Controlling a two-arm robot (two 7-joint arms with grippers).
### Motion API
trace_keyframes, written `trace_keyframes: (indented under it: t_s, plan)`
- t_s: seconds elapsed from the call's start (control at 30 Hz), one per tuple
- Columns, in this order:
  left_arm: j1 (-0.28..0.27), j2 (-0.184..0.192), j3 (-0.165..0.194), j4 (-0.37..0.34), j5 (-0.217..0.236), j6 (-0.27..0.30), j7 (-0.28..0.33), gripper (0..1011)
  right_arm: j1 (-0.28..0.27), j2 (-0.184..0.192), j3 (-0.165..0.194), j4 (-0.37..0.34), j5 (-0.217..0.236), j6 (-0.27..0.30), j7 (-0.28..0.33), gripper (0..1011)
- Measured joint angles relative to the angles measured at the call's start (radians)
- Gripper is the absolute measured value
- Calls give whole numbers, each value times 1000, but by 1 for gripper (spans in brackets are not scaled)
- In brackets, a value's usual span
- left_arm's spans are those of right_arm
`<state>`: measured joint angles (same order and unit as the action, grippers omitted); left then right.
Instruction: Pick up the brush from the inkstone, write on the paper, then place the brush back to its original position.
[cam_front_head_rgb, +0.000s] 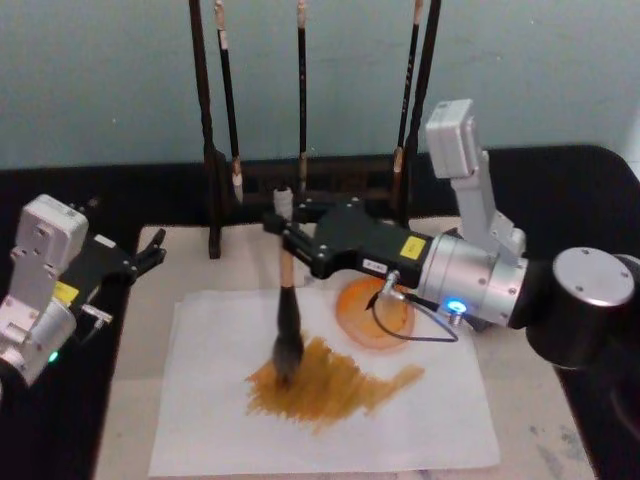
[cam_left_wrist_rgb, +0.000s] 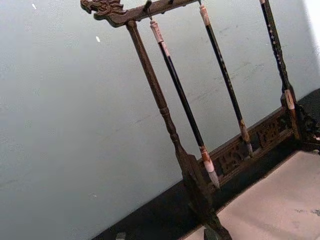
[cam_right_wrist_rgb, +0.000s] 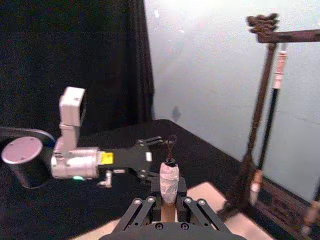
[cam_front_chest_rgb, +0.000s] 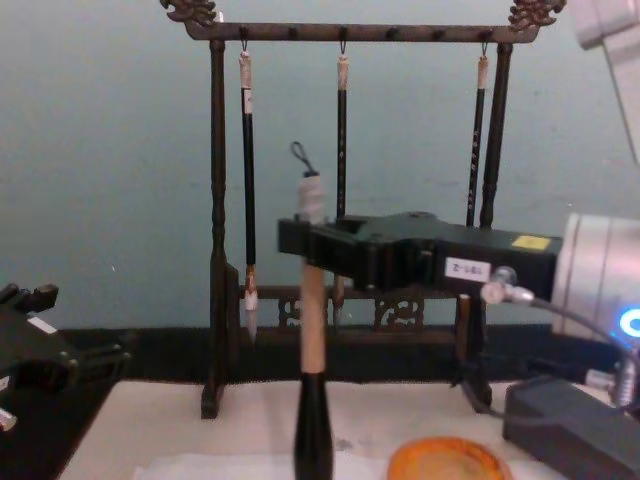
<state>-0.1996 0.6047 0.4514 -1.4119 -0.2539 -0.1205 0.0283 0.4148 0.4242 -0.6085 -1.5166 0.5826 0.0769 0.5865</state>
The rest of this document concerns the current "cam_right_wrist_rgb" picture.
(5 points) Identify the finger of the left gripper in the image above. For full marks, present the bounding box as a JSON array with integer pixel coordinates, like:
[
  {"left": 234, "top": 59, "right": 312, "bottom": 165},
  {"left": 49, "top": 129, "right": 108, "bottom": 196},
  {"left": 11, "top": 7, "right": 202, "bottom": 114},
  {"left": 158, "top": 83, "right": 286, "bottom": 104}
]
[
  {"left": 129, "top": 168, "right": 161, "bottom": 181},
  {"left": 135, "top": 135, "right": 164, "bottom": 151}
]

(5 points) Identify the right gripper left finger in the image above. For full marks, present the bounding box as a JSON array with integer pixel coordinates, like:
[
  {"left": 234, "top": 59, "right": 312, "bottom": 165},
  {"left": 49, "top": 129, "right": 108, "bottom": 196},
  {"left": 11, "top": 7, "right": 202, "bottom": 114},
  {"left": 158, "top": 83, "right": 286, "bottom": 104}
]
[{"left": 115, "top": 177, "right": 164, "bottom": 232}]

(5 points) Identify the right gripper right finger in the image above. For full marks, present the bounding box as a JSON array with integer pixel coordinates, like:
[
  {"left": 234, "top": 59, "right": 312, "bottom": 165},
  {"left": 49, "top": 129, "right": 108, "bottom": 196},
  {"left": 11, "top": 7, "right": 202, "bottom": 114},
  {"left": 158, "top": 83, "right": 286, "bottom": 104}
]
[{"left": 175, "top": 177, "right": 230, "bottom": 231}]

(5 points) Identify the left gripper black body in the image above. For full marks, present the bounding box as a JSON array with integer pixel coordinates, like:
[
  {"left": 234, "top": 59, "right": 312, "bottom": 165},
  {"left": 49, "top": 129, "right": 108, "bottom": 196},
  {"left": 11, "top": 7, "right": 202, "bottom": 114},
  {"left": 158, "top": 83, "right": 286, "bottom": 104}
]
[{"left": 99, "top": 143, "right": 153, "bottom": 175}]

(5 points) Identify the corded tool with white wrap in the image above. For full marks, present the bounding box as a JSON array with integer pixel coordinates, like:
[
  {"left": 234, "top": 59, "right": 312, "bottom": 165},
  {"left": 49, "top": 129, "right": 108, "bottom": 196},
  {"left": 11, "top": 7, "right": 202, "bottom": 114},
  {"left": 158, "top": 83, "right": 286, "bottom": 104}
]
[{"left": 159, "top": 134, "right": 180, "bottom": 222}]

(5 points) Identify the shallow cardboard tray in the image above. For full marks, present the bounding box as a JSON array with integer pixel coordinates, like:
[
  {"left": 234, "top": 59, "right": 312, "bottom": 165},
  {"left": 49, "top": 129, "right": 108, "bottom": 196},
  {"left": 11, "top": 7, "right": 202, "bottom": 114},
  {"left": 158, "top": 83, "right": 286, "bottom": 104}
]
[{"left": 72, "top": 180, "right": 276, "bottom": 240}]

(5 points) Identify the black table cloth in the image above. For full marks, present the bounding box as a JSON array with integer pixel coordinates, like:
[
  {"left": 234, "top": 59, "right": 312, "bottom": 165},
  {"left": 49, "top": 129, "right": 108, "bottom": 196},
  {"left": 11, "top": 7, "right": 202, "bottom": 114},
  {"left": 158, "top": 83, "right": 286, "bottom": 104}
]
[{"left": 0, "top": 118, "right": 320, "bottom": 240}]

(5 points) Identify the black rack with steel bars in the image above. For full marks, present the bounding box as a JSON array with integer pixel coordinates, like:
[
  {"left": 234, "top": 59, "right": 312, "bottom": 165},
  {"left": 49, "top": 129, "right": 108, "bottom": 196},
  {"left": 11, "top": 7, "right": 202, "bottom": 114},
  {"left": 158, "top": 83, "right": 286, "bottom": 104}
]
[{"left": 216, "top": 13, "right": 320, "bottom": 240}]

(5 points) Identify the black curtain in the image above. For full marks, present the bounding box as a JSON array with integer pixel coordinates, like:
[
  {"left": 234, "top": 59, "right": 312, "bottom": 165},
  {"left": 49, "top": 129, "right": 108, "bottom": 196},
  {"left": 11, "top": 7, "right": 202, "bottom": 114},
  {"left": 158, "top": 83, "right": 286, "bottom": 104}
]
[{"left": 0, "top": 0, "right": 155, "bottom": 141}]

